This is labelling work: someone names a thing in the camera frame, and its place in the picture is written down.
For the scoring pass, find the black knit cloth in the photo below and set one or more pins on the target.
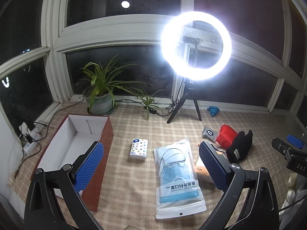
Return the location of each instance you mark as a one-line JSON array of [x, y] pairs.
[[239, 146]]

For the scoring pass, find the red fabric pouch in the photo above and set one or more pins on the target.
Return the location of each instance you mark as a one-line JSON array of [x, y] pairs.
[[226, 134]]

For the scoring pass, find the black phone holder clamp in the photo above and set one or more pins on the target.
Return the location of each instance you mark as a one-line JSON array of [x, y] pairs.
[[190, 40]]

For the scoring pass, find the black tripod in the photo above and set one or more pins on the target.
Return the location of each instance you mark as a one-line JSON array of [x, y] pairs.
[[189, 88]]

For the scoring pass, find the grey foil packet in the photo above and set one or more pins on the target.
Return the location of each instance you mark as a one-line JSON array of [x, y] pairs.
[[210, 133]]

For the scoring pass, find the blue funnel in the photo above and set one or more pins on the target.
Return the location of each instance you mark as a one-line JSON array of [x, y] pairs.
[[212, 111]]

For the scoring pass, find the white power strip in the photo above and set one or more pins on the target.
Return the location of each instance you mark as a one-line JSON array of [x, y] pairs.
[[31, 146]]

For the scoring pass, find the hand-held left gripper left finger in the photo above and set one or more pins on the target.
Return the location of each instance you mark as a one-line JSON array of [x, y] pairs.
[[90, 165]]

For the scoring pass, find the potted green plant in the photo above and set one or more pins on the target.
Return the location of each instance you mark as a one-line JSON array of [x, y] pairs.
[[100, 103]]

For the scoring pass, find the black power adapter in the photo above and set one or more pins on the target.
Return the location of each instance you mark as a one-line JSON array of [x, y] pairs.
[[26, 121]]

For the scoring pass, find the small white tissue pack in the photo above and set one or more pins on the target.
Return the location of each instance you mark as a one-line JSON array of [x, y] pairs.
[[138, 148]]

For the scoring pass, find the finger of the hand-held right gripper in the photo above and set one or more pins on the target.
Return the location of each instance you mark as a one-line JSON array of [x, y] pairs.
[[281, 146], [294, 139]]

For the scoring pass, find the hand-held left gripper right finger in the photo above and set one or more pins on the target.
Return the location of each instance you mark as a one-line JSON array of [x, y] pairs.
[[213, 165]]

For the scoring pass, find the white window frame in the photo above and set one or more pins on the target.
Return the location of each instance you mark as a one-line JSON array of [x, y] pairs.
[[108, 32]]

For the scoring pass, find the checked tablecloth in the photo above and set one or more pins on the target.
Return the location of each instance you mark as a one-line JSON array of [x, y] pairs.
[[132, 184]]

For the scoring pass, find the red cardboard box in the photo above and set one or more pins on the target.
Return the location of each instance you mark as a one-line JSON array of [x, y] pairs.
[[72, 143]]

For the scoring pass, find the orange tissue pack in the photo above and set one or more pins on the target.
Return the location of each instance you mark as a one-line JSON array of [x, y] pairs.
[[202, 170]]

